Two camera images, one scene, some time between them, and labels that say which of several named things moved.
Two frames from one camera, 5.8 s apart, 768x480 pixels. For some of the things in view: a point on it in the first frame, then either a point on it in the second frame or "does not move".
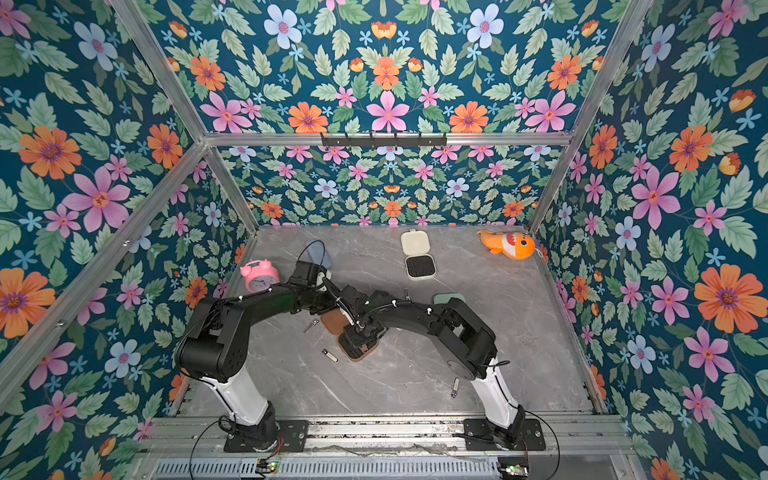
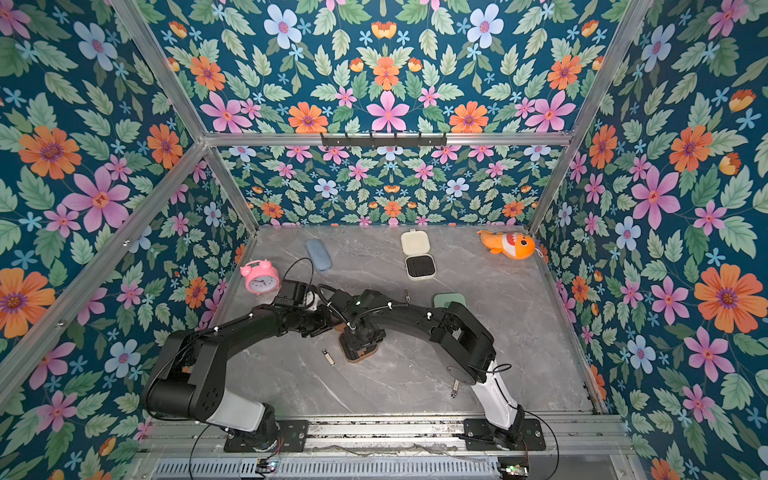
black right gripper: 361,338 does not move
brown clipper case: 334,322 does not move
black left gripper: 332,296 -> 324,321
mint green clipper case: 440,298 does not move
